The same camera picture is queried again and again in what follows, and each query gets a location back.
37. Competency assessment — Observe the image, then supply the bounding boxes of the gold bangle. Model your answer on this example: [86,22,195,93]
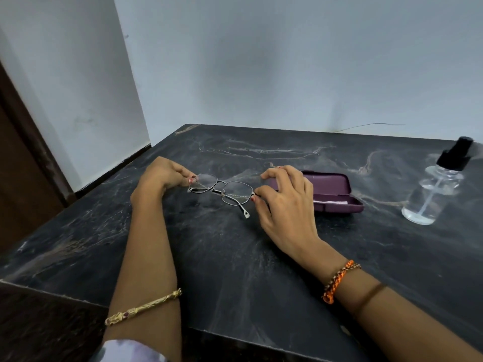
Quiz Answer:
[104,288,183,328]

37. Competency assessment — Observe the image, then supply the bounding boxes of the thin wire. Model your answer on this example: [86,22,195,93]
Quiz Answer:
[332,122,407,133]

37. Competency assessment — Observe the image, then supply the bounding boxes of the white patterned sleeve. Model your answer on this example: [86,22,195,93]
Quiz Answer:
[88,338,169,362]

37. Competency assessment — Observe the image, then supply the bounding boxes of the person's right hand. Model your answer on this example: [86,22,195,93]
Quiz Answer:
[251,165,322,261]

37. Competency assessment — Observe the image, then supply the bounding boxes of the person's right forearm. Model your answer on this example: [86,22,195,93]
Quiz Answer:
[300,239,483,362]

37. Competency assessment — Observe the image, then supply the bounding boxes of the person's left forearm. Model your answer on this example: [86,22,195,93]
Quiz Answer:
[101,198,184,362]

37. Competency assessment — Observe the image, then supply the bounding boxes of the thin metal frame eyeglasses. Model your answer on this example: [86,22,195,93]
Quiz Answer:
[187,173,258,219]

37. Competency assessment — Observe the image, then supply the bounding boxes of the orange braided thread bracelet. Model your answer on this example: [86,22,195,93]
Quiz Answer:
[321,259,362,305]

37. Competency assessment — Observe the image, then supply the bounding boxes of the clear spray bottle black nozzle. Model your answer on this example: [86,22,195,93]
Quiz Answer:
[401,136,475,226]

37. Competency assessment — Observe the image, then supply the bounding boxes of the person's left hand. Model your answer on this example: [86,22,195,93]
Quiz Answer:
[130,156,197,208]

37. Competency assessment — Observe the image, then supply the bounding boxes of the purple eyeglasses case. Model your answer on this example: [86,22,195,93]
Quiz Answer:
[269,170,365,214]

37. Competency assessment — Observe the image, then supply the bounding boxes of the brown wooden door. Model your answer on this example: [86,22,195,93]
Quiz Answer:
[0,60,77,255]

